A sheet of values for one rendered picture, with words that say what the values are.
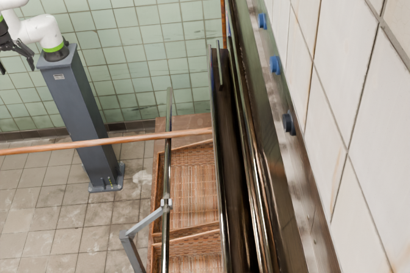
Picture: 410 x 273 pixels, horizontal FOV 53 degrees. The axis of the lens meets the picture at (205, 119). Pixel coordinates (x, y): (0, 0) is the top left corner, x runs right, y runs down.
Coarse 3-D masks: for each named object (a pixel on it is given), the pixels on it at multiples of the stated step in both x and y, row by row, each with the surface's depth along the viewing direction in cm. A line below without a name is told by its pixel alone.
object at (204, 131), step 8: (208, 128) 190; (128, 136) 191; (136, 136) 190; (144, 136) 190; (152, 136) 190; (160, 136) 190; (168, 136) 190; (176, 136) 190; (48, 144) 192; (56, 144) 191; (64, 144) 191; (72, 144) 191; (80, 144) 191; (88, 144) 191; (96, 144) 191; (104, 144) 191; (0, 152) 191; (8, 152) 191; (16, 152) 192; (24, 152) 192
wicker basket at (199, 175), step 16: (192, 144) 241; (208, 144) 241; (160, 160) 250; (176, 160) 251; (192, 160) 251; (208, 160) 251; (160, 176) 246; (176, 176) 250; (192, 176) 249; (208, 176) 248; (160, 192) 242; (192, 192) 241; (208, 192) 240; (176, 208) 234; (192, 208) 233; (208, 208) 232; (176, 224) 227; (192, 224) 226; (208, 224) 201; (160, 240) 211
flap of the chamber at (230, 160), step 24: (216, 48) 200; (216, 72) 186; (216, 96) 174; (240, 144) 156; (216, 168) 147; (240, 168) 148; (240, 192) 140; (240, 216) 134; (240, 240) 127; (240, 264) 122
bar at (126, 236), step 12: (168, 96) 213; (168, 108) 207; (168, 120) 201; (168, 144) 190; (168, 156) 185; (168, 168) 180; (168, 180) 175; (168, 192) 171; (168, 204) 167; (156, 216) 173; (168, 216) 163; (132, 228) 181; (168, 228) 160; (120, 240) 184; (132, 240) 188; (168, 240) 156; (132, 252) 192; (168, 252) 153; (132, 264) 200; (168, 264) 150
